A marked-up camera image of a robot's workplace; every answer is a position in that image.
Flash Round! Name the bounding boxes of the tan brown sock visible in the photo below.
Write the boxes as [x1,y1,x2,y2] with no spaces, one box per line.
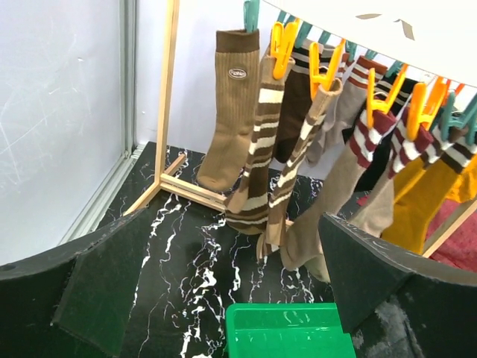
[197,30,260,192]

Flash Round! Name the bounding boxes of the yellow socks with striped cuffs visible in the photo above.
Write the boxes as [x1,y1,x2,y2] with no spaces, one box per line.
[381,128,476,254]

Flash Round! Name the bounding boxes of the dark brown sock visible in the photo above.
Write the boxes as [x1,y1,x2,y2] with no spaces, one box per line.
[274,48,332,164]

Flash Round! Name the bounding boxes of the green plastic tray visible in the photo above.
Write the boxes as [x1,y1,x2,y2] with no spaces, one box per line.
[225,303,356,358]

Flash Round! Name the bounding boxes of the grey sock with orange stripes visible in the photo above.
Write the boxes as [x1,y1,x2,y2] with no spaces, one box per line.
[306,55,388,166]

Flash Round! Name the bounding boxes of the brown white striped sock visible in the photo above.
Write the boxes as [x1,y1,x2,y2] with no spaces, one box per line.
[256,78,343,260]

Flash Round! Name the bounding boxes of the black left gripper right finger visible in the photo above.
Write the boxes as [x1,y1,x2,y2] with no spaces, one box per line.
[318,214,476,357]

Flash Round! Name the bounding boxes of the white round clip hanger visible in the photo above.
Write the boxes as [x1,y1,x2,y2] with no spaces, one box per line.
[271,1,476,87]

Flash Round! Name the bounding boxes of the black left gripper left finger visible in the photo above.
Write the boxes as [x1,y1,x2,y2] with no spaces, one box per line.
[1,209,148,357]

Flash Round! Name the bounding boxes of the teal clip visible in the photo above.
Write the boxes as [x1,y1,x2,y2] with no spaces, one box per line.
[243,0,259,33]

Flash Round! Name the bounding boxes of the wooden clothes rack frame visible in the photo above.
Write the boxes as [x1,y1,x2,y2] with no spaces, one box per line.
[122,0,477,258]

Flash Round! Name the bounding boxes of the red pillow with blue pattern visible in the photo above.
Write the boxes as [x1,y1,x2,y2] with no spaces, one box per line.
[357,193,477,273]

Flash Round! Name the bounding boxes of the orange clip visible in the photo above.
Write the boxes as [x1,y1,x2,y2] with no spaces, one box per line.
[309,38,347,100]

